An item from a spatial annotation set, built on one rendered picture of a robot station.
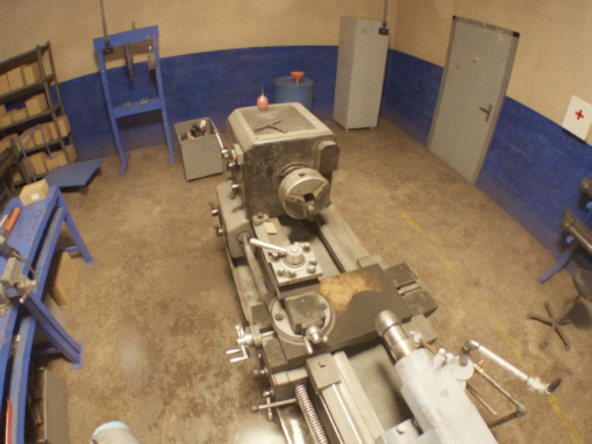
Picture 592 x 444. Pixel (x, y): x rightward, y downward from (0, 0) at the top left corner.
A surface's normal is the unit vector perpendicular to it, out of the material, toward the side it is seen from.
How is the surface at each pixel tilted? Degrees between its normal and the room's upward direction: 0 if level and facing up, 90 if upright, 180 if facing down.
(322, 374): 0
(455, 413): 0
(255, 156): 90
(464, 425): 0
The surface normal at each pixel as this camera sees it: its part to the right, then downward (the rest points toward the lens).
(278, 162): 0.34, 0.61
